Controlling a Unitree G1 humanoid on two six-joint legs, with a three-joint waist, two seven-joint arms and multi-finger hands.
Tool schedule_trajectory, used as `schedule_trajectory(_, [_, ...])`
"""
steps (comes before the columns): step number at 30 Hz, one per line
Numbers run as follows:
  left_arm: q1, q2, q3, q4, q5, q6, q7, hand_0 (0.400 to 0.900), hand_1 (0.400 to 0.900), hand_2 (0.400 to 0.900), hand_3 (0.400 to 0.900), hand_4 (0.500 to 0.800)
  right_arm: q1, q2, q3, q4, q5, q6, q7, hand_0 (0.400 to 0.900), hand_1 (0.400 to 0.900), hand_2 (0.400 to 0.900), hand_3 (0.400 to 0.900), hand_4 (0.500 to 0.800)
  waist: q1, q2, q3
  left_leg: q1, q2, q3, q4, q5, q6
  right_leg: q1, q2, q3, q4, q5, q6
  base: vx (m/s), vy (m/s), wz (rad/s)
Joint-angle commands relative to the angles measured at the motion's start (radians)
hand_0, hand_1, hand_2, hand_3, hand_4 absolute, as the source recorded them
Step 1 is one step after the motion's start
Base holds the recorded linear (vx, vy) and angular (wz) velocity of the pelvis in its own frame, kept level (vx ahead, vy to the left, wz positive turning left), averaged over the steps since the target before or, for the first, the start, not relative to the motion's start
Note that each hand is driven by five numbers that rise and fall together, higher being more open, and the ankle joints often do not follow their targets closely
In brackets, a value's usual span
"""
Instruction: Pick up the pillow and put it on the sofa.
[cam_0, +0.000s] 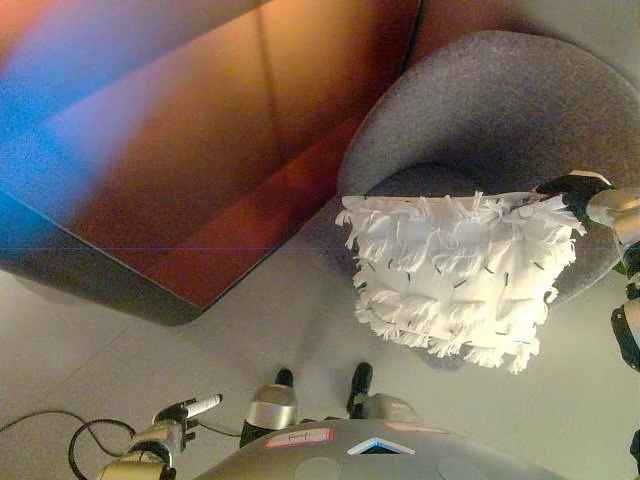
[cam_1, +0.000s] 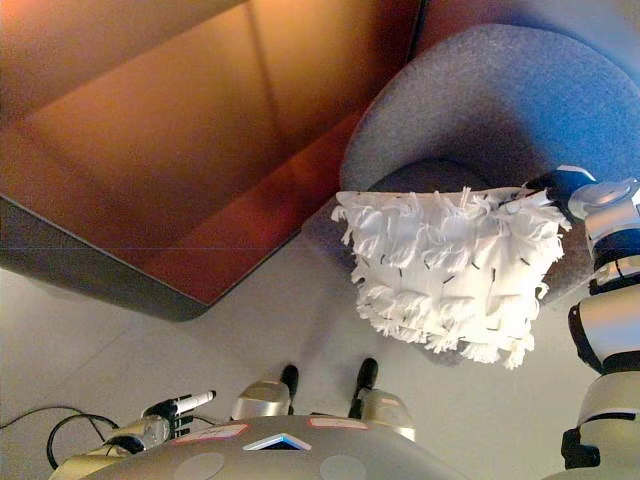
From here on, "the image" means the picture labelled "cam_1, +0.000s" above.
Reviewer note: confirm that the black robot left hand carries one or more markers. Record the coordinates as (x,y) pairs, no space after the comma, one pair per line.
(175,407)

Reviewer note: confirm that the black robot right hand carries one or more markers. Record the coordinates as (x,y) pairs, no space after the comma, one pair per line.
(555,187)

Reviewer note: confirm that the white fringed pillow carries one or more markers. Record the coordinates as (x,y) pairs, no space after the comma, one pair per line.
(450,280)

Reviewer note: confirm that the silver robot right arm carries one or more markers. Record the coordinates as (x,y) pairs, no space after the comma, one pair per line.
(605,320)

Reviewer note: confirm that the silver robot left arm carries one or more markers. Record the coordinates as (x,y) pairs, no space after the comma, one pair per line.
(145,430)

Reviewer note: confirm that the silver robot left leg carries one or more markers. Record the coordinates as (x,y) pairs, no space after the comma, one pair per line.
(265,397)

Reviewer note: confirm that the silver robot leg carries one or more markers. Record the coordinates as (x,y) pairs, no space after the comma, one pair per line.
(265,397)
(385,405)

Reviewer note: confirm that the silver robot torso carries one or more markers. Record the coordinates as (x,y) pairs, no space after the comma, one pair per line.
(280,460)

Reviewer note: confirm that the grey upholstered armchair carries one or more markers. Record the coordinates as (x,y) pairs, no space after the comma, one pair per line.
(475,100)

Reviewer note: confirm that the silver robot right leg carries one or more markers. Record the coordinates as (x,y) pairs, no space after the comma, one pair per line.
(385,405)

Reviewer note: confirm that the brown wooden desk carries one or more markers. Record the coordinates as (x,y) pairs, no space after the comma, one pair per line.
(150,175)

